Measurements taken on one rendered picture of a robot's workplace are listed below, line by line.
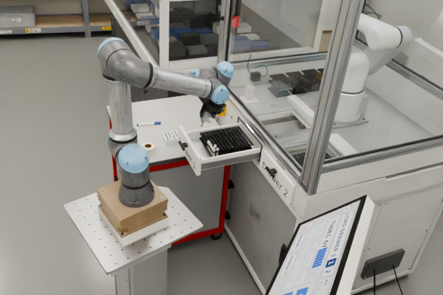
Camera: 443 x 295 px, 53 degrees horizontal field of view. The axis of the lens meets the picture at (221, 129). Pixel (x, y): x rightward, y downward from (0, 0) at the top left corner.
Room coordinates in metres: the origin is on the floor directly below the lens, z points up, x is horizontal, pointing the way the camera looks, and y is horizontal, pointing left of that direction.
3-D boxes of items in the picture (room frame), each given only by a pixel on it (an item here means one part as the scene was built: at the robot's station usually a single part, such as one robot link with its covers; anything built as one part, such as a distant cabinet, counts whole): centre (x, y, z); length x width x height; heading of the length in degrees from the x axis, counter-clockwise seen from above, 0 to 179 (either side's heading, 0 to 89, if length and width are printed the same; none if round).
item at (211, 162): (1.87, -0.04, 0.86); 0.40 x 0.26 x 0.06; 116
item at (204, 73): (1.69, 0.09, 1.31); 0.11 x 0.11 x 0.08; 30
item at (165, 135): (2.01, 0.25, 0.78); 0.12 x 0.08 x 0.04; 114
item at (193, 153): (1.78, 0.15, 0.87); 0.29 x 0.02 x 0.11; 26
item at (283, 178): (1.63, -0.27, 0.87); 0.29 x 0.02 x 0.11; 26
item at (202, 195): (2.15, 0.31, 0.38); 0.62 x 0.58 x 0.76; 26
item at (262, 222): (2.08, -0.59, 0.40); 1.03 x 0.95 x 0.80; 26
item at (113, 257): (1.41, 0.35, 0.70); 0.45 x 0.44 x 0.12; 130
